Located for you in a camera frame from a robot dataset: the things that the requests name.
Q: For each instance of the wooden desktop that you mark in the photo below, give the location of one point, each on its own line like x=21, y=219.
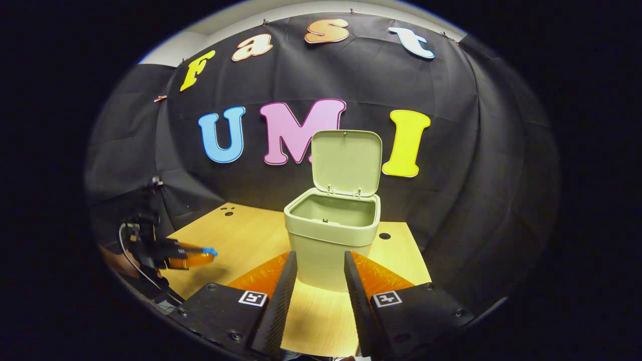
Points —
x=241, y=240

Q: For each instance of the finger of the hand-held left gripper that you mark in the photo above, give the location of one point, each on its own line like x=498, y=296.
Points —
x=193, y=246
x=193, y=259

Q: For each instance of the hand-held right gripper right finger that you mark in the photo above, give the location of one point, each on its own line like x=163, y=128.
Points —
x=358, y=311

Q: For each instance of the black backdrop cloth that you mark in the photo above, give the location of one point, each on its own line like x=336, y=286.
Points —
x=451, y=150

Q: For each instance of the blue paper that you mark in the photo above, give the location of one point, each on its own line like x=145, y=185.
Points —
x=210, y=251

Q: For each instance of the pale green desktop garbage bin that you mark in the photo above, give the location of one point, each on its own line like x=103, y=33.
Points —
x=326, y=255

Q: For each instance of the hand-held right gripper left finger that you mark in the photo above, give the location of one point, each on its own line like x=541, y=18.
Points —
x=281, y=311

